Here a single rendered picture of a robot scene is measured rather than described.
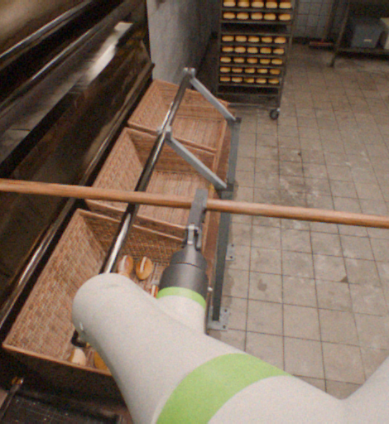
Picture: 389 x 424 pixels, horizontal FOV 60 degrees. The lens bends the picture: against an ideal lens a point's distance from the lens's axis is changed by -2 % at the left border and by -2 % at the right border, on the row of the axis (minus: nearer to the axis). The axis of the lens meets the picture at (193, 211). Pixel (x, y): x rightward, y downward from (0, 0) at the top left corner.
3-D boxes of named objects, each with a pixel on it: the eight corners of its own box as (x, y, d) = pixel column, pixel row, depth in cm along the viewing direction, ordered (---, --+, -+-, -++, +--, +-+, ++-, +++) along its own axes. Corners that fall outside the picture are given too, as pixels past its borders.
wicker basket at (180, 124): (132, 166, 194) (125, 122, 175) (156, 116, 234) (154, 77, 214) (217, 175, 188) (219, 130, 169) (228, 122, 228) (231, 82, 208)
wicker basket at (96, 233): (31, 384, 110) (-4, 348, 90) (90, 252, 150) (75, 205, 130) (175, 411, 105) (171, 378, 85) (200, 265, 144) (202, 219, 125)
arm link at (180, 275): (209, 318, 65) (211, 291, 59) (150, 310, 67) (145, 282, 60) (213, 291, 70) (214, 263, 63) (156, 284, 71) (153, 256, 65)
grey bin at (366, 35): (348, 46, 435) (354, 26, 418) (343, 34, 470) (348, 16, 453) (377, 48, 431) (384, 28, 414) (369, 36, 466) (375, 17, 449)
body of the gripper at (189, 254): (165, 260, 64) (175, 224, 71) (168, 286, 70) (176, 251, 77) (205, 264, 64) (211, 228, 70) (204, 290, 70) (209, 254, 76)
